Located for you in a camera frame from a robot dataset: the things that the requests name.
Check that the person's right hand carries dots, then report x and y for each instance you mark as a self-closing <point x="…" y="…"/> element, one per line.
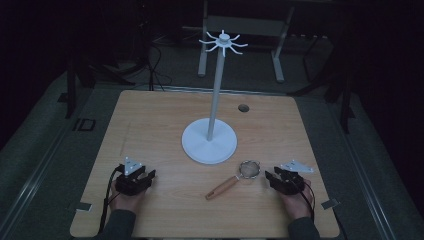
<point x="296" y="205"/>

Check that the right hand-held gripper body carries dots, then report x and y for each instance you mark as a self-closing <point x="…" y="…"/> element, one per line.
<point x="288" y="183"/>

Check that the grey tape piece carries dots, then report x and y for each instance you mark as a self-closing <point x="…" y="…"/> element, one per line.
<point x="330" y="203"/>
<point x="84" y="207"/>

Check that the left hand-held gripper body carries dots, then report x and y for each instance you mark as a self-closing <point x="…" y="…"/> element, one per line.
<point x="130" y="183"/>

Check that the black metal stand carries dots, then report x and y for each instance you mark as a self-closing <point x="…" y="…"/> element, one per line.
<point x="71" y="95"/>
<point x="345" y="106"/>

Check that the grey metal desk frame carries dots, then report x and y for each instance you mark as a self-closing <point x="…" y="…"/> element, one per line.
<point x="245" y="26"/>

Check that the black rectangular floor bracket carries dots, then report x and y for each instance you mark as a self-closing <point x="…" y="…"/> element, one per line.
<point x="86" y="124"/>

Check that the person's left hand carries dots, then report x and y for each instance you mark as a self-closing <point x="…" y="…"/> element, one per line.
<point x="125" y="201"/>

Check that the white hook stand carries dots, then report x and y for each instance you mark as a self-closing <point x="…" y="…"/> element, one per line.
<point x="210" y="143"/>

